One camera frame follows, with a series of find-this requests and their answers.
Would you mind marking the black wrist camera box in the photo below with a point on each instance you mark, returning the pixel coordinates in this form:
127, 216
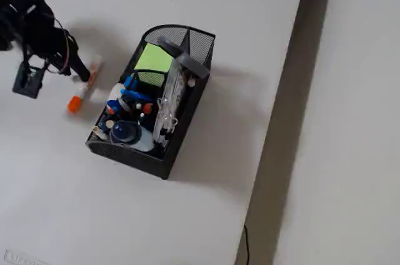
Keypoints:
28, 80

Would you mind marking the green sticky note pad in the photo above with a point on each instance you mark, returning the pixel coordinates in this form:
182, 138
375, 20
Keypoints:
153, 57

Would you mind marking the black mesh desk organizer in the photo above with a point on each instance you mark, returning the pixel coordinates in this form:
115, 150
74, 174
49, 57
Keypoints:
131, 157

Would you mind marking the orange tipped pen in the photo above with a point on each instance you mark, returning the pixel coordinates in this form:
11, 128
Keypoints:
147, 107

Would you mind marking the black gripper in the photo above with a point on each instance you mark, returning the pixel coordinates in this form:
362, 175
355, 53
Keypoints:
74, 62

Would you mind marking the orange capped glue stick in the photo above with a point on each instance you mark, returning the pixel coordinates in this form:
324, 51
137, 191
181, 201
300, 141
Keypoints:
110, 109

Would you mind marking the white paper roll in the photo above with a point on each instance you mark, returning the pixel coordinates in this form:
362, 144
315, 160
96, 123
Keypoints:
100, 132

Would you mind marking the light blue navy capped tube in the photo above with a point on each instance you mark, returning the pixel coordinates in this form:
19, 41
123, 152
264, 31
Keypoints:
125, 133

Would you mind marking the orange capped white marker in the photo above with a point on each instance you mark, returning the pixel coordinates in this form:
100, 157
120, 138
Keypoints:
75, 102

